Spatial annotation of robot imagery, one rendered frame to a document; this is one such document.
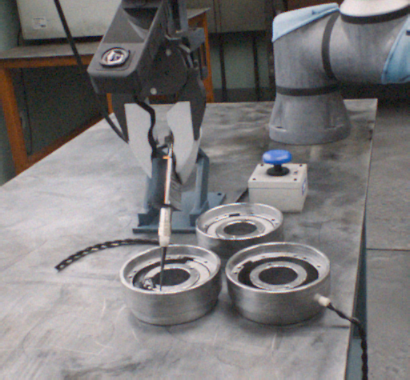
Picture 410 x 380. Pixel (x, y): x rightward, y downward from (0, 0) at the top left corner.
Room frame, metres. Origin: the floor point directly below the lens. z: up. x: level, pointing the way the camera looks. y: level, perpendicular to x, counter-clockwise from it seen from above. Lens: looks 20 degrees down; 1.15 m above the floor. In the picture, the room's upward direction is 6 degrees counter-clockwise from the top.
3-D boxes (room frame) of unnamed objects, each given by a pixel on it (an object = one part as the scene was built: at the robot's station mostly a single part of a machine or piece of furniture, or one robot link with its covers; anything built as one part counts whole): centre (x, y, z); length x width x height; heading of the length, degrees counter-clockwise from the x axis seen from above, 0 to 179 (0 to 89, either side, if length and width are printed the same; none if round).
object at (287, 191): (0.84, -0.10, 0.82); 0.08 x 0.07 x 0.05; 162
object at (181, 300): (0.59, 0.04, 0.82); 0.10 x 0.10 x 0.04
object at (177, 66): (0.65, 0.03, 1.07); 0.09 x 0.08 x 0.12; 163
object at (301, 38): (1.14, -0.21, 0.97); 0.13 x 0.12 x 0.14; 51
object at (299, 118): (1.15, -0.21, 0.85); 0.15 x 0.15 x 0.10
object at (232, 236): (0.69, -0.04, 0.82); 0.10 x 0.10 x 0.04
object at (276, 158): (0.83, -0.10, 0.85); 0.04 x 0.04 x 0.05
